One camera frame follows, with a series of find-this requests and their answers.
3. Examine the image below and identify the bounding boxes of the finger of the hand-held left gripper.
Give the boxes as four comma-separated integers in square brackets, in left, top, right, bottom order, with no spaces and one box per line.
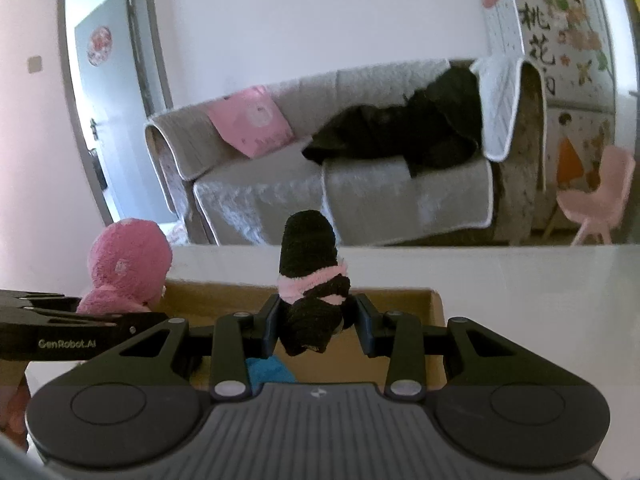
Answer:
[0,289,83,313]
[30,309,169,335]

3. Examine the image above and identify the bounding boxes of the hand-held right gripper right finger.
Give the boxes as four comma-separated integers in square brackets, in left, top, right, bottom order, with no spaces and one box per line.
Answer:
[352,292,547,402]

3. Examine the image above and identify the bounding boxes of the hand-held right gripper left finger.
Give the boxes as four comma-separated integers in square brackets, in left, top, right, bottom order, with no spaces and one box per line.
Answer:
[95,294,282,402]

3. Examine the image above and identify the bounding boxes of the cardboard box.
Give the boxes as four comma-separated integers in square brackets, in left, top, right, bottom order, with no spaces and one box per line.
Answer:
[159,279,449,392]

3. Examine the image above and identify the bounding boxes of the pink plush toy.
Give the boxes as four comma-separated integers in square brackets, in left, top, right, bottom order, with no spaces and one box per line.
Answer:
[75,217,174,316]

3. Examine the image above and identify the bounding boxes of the black plush doll pink scarf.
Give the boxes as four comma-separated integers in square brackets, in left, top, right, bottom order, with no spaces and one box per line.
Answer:
[276,210,354,357]

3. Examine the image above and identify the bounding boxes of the white desktop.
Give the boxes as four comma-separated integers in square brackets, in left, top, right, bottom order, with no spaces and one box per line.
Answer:
[0,244,640,480]

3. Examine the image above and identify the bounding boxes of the person's left hand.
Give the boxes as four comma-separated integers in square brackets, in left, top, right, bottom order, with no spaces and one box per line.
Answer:
[0,374,31,451]

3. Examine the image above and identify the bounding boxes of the blue plush toy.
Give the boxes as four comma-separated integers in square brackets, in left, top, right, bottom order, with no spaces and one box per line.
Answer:
[247,357,297,387]

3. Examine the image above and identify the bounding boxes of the grey quilted seat cover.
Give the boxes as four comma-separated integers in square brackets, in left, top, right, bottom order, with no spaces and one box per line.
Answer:
[320,156,496,246]
[192,160,342,247]

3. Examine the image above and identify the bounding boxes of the black clothing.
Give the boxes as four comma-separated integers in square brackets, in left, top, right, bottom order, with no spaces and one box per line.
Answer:
[301,66,484,180]

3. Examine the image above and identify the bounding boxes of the pink square cushion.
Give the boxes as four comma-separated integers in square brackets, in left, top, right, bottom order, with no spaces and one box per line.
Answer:
[206,86,295,159]

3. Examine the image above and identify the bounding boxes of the grey door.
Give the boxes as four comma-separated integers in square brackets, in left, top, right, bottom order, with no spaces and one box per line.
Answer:
[73,0,174,226]

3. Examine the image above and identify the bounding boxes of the grey sofa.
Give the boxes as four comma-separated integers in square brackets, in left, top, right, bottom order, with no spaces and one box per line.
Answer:
[144,57,549,247]

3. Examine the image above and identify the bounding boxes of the grey quilted backrest cover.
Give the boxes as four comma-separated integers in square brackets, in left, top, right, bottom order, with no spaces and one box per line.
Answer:
[145,59,452,182]

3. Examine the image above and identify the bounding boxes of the white quilted armrest cover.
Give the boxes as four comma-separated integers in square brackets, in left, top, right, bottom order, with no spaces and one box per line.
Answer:
[470,54,527,163]

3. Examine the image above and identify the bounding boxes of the pink plastic chair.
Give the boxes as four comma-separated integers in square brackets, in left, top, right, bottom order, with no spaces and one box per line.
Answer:
[542,146,637,246]

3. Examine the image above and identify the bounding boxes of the red round door decoration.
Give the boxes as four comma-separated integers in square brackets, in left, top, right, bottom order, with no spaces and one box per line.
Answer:
[86,26,114,67]

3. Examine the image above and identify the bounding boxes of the floral printed folding mat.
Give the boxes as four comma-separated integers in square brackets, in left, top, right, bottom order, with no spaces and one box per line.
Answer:
[470,0,622,233]

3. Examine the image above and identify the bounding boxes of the grey door frame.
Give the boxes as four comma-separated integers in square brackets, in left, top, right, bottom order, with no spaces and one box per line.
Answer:
[56,0,177,227]

